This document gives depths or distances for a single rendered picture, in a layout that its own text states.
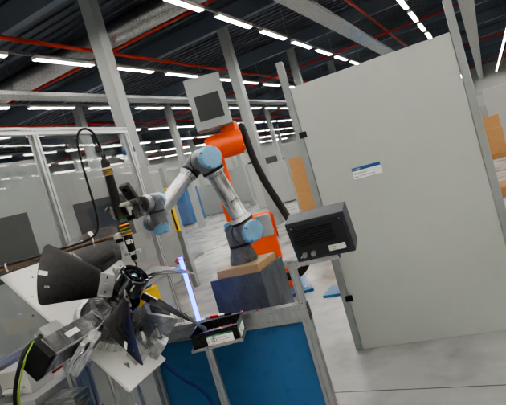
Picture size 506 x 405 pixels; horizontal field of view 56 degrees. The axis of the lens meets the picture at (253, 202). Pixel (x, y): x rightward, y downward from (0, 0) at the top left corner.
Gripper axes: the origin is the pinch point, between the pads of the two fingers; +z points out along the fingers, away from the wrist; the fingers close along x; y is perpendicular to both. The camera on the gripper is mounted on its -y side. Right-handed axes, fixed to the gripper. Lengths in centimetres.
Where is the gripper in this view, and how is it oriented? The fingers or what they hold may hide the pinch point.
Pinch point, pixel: (113, 206)
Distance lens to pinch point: 203.0
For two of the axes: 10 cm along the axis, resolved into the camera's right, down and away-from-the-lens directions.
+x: -9.0, 2.4, 3.6
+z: -3.4, 1.5, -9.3
